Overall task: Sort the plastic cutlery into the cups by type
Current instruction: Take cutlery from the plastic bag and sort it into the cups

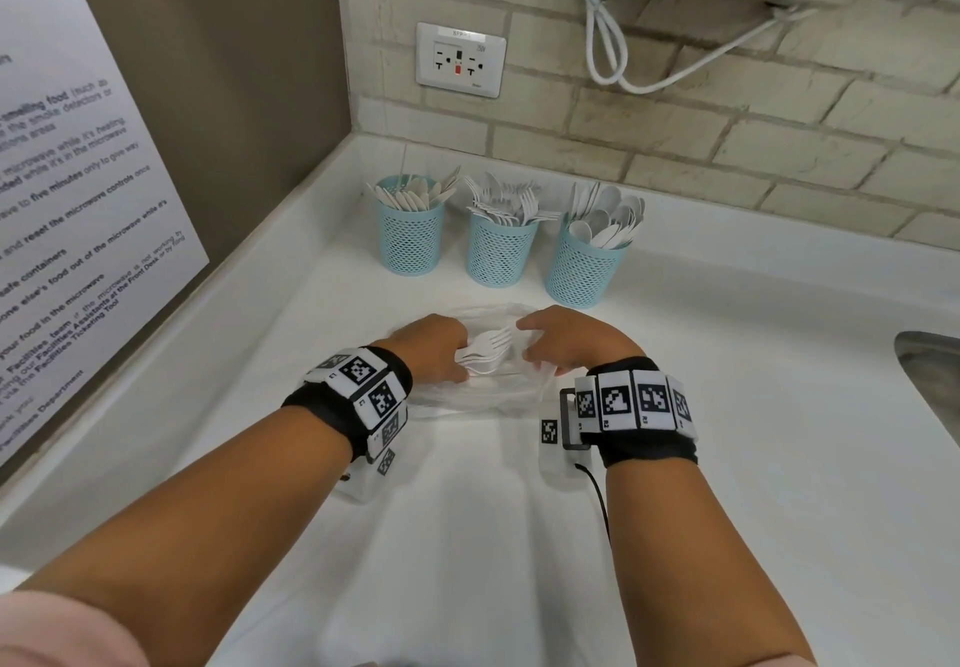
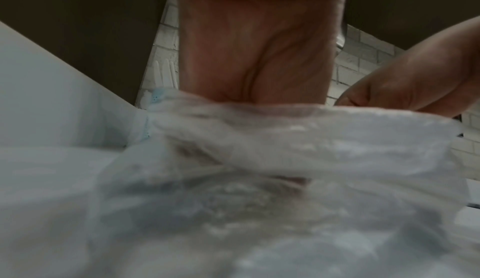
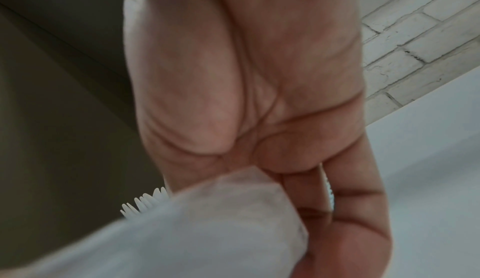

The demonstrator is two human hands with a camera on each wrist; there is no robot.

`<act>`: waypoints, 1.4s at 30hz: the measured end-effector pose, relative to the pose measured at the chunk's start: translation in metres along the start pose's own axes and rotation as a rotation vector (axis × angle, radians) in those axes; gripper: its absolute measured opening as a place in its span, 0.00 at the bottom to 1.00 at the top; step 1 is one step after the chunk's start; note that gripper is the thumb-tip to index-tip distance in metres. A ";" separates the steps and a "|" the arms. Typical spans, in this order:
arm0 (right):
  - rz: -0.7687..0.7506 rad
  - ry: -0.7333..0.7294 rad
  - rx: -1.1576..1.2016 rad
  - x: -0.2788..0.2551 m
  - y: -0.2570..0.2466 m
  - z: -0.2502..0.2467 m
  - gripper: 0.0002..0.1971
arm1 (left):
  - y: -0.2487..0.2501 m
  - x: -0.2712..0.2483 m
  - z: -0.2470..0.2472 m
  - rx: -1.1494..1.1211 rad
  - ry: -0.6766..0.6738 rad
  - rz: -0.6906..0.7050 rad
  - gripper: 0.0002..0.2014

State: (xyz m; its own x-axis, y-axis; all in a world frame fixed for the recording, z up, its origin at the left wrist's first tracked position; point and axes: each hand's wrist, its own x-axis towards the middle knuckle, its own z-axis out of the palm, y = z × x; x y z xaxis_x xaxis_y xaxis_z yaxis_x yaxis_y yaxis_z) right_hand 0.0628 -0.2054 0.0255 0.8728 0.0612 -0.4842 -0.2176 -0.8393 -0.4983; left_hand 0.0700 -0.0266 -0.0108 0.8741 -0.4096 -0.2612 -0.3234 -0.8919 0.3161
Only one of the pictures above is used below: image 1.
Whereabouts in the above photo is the person's right hand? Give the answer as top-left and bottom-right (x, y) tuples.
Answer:
(515, 306), (651, 379)

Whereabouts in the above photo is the person's left hand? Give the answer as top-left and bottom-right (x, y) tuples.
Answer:
(386, 313), (472, 388)

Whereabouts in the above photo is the teal mesh cup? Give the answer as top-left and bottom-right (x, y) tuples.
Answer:
(374, 175), (446, 278)
(464, 208), (540, 289)
(545, 220), (631, 310)

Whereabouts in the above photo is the clear plastic bag of cutlery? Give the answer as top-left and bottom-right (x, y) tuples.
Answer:
(389, 304), (579, 420)

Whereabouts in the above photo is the bunch of white plastic knives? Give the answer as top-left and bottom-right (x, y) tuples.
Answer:
(365, 167), (463, 212)

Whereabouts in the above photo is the person's left forearm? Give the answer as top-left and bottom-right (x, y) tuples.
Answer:
(14, 411), (354, 667)

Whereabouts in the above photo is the person's right forearm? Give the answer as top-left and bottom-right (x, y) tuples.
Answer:
(603, 460), (819, 667)

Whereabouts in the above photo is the person's pink left sleeve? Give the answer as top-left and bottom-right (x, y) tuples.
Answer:
(0, 589), (148, 667)

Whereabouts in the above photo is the black left wrist band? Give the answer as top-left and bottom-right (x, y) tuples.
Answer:
(281, 346), (415, 465)

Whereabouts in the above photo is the black wrist band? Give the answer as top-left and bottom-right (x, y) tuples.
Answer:
(281, 346), (415, 465)
(558, 356), (700, 469)

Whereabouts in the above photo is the black right wrist band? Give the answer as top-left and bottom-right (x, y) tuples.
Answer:
(558, 356), (700, 469)

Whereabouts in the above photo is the dark sink basin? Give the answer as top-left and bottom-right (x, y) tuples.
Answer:
(894, 331), (960, 450)

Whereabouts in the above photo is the white printed notice poster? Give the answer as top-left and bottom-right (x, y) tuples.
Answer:
(0, 0), (210, 465)

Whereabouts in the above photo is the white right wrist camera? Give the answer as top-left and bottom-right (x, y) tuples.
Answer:
(538, 417), (601, 493)

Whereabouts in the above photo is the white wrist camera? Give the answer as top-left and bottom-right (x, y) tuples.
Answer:
(333, 441), (399, 504)
(538, 417), (601, 493)

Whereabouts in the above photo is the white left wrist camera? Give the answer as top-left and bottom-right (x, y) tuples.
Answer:
(333, 441), (399, 504)

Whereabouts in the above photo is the black right camera cable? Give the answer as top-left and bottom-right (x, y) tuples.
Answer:
(573, 463), (613, 540)

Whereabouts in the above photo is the white wall power outlet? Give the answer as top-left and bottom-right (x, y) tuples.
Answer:
(416, 22), (508, 100)

